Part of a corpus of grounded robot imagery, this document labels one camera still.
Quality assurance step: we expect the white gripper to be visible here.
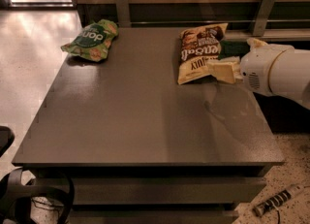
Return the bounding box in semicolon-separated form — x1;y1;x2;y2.
207;38;294;96

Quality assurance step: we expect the green and yellow sponge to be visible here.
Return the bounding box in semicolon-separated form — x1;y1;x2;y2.
218;41;250;59

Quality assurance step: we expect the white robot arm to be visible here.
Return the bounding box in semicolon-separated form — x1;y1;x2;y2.
210;38;310;110

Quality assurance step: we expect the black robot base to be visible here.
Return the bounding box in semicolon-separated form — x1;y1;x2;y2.
0;125;76;224

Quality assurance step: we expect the brown and white chip bag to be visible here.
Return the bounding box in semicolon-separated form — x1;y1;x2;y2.
177;23;228;84

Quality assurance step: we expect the green rice chip bag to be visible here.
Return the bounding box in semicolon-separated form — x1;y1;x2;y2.
61;19;118;62

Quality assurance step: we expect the upper grey drawer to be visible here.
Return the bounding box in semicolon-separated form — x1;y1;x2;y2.
26;176;267;207

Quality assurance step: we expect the grey drawer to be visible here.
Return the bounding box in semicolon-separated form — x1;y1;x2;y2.
69;210;238;224
26;176;267;207

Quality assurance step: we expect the white power strip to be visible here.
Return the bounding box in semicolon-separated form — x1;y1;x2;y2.
253;184;304;217

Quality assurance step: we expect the lower grey drawer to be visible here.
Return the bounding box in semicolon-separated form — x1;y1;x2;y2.
69;210;238;224

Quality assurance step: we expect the right metal bracket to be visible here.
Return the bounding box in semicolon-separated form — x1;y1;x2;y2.
250;0;276;37

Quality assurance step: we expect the metal bracket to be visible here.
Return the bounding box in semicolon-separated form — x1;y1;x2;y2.
115;0;132;27
250;0;276;37

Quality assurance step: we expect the left metal bracket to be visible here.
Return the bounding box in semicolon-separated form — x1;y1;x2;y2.
115;0;132;27

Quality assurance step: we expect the black cable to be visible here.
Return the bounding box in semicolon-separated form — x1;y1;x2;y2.
270;202;282;224

